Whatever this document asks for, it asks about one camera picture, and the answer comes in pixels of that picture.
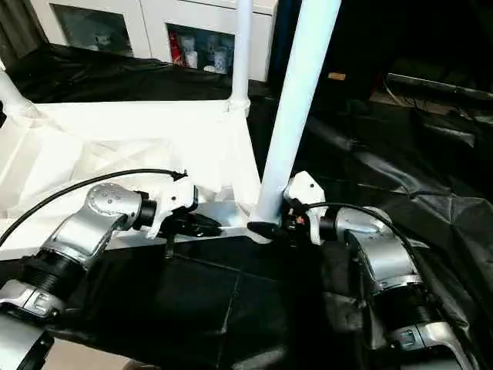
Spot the white plastic table leg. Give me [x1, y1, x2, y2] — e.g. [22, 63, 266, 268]
[226, 0, 255, 113]
[0, 69, 40, 117]
[253, 0, 343, 227]

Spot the black mat cloth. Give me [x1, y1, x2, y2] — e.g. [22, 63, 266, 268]
[0, 42, 493, 370]

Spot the grey curtain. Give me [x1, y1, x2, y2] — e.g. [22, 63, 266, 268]
[0, 0, 44, 66]

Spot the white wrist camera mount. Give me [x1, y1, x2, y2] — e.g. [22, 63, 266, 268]
[146, 173, 200, 240]
[287, 171, 327, 246]

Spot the long black rod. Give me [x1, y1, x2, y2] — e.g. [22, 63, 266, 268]
[387, 72, 493, 100]

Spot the white plastic table top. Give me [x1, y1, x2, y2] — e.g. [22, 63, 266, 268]
[0, 98, 278, 254]

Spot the white display cabinet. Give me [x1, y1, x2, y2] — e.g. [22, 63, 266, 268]
[34, 0, 278, 82]

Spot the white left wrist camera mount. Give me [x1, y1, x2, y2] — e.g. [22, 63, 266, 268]
[146, 173, 200, 240]

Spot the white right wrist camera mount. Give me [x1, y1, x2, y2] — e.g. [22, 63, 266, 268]
[287, 171, 327, 246]

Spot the dark tall cabinet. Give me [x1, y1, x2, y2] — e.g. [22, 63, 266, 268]
[269, 0, 493, 101]

